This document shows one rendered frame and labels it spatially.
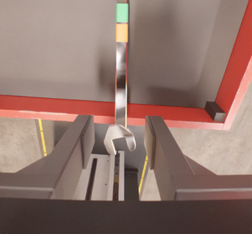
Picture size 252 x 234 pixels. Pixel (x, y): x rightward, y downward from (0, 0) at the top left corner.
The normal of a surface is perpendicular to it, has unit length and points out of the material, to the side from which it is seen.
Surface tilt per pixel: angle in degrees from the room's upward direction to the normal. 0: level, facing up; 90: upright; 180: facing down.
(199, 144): 0
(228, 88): 90
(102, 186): 90
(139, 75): 0
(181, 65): 0
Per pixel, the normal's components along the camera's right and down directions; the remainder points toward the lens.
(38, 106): 0.08, -0.87
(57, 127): 0.00, 0.49
